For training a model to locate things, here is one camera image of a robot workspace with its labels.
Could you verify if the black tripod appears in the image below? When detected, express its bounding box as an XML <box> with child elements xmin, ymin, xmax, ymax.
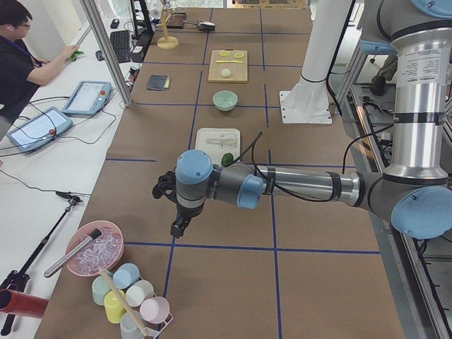
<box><xmin>0</xmin><ymin>191</ymin><xmax>84</xmax><ymax>333</ymax></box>

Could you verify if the white steamed bun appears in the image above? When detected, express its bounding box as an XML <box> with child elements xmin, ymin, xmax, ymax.
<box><xmin>220</xmin><ymin>69</ymin><xmax>232</xmax><ymax>78</ymax></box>

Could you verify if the white cup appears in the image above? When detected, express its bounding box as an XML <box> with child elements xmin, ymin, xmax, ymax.
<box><xmin>125</xmin><ymin>280</ymin><xmax>154</xmax><ymax>307</ymax></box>

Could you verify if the white plastic spoon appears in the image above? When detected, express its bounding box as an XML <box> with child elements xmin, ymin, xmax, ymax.
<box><xmin>206</xmin><ymin>138</ymin><xmax>237</xmax><ymax>148</ymax></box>

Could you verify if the pink cup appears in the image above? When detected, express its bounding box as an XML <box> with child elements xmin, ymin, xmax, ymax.
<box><xmin>139</xmin><ymin>297</ymin><xmax>170</xmax><ymax>324</ymax></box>

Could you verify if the green cup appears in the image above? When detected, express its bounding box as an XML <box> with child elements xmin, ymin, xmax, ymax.
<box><xmin>91</xmin><ymin>275</ymin><xmax>111</xmax><ymax>306</ymax></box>

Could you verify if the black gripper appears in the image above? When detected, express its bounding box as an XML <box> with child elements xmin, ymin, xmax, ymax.
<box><xmin>152</xmin><ymin>171</ymin><xmax>194</xmax><ymax>239</ymax></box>

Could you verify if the mint green bowl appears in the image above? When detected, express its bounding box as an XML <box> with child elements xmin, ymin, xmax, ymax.
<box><xmin>213</xmin><ymin>90</ymin><xmax>238</xmax><ymax>112</ymax></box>

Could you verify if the blue cup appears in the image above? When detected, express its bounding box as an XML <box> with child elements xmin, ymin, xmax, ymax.
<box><xmin>112</xmin><ymin>263</ymin><xmax>140</xmax><ymax>289</ymax></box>

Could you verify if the metal cylinder tool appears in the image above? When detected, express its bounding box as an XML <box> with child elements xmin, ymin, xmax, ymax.
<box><xmin>44</xmin><ymin>228</ymin><xmax>102</xmax><ymax>278</ymax></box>

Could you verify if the wooden mug tree stand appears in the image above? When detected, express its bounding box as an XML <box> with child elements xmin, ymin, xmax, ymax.
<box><xmin>157</xmin><ymin>8</ymin><xmax>179</xmax><ymax>49</ymax></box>

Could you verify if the grey folded cloth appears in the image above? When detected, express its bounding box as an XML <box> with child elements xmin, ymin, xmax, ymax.
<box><xmin>146</xmin><ymin>75</ymin><xmax>171</xmax><ymax>91</ymax></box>

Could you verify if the bamboo cutting board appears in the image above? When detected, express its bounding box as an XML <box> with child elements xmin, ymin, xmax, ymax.
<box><xmin>208</xmin><ymin>49</ymin><xmax>248</xmax><ymax>83</ymax></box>

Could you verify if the far teach pendant tablet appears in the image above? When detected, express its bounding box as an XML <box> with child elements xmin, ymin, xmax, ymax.
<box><xmin>62</xmin><ymin>81</ymin><xmax>112</xmax><ymax>117</ymax></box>

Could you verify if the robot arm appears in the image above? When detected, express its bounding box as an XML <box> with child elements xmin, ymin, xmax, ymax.
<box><xmin>153</xmin><ymin>1</ymin><xmax>451</xmax><ymax>239</ymax></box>

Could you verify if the red cylinder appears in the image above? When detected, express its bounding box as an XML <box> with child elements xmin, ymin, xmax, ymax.
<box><xmin>1</xmin><ymin>289</ymin><xmax>49</xmax><ymax>319</ymax></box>

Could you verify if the pink bowl with ice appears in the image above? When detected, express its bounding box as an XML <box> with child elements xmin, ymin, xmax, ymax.
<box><xmin>66</xmin><ymin>220</ymin><xmax>124</xmax><ymax>277</ymax></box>

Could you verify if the metal scoop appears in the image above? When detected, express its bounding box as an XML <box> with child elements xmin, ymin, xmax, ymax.
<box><xmin>183</xmin><ymin>20</ymin><xmax>215</xmax><ymax>32</ymax></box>

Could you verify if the white bear tray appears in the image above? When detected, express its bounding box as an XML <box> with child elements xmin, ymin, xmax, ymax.
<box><xmin>195</xmin><ymin>128</ymin><xmax>241</xmax><ymax>164</ymax></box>

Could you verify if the yellow cup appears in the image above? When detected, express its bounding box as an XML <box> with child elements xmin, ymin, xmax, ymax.
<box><xmin>104</xmin><ymin>290</ymin><xmax>126</xmax><ymax>324</ymax></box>

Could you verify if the dark wooden tray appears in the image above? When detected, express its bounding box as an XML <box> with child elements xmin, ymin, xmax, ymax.
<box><xmin>167</xmin><ymin>13</ymin><xmax>186</xmax><ymax>29</ymax></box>

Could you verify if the seated person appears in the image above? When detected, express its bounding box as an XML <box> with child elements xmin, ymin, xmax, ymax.
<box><xmin>1</xmin><ymin>1</ymin><xmax>78</xmax><ymax>124</ymax></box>

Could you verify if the aluminium frame post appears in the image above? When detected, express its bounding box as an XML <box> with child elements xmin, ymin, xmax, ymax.
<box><xmin>80</xmin><ymin>0</ymin><xmax>132</xmax><ymax>107</ymax></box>

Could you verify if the grey cup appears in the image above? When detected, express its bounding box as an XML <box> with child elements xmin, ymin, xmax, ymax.
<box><xmin>120</xmin><ymin>313</ymin><xmax>143</xmax><ymax>339</ymax></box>

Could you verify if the black keyboard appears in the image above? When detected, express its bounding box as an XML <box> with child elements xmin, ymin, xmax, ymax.
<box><xmin>109</xmin><ymin>30</ymin><xmax>131</xmax><ymax>63</ymax></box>

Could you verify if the teach pendant tablet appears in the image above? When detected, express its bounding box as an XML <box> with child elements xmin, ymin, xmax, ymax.
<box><xmin>6</xmin><ymin>107</ymin><xmax>73</xmax><ymax>153</ymax></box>
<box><xmin>62</xmin><ymin>81</ymin><xmax>112</xmax><ymax>117</ymax></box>

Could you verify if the near teach pendant tablet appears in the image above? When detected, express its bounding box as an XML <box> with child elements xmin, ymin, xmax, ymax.
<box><xmin>6</xmin><ymin>107</ymin><xmax>73</xmax><ymax>153</ymax></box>

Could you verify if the green clamp tool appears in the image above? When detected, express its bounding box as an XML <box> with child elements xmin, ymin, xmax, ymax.
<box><xmin>70</xmin><ymin>50</ymin><xmax>84</xmax><ymax>61</ymax></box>

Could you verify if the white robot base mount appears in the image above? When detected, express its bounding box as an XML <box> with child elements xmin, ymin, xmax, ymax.
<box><xmin>280</xmin><ymin>0</ymin><xmax>355</xmax><ymax>124</ymax></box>

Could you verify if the yellow plastic knife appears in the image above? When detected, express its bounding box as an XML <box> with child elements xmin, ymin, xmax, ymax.
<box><xmin>215</xmin><ymin>59</ymin><xmax>243</xmax><ymax>64</ymax></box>

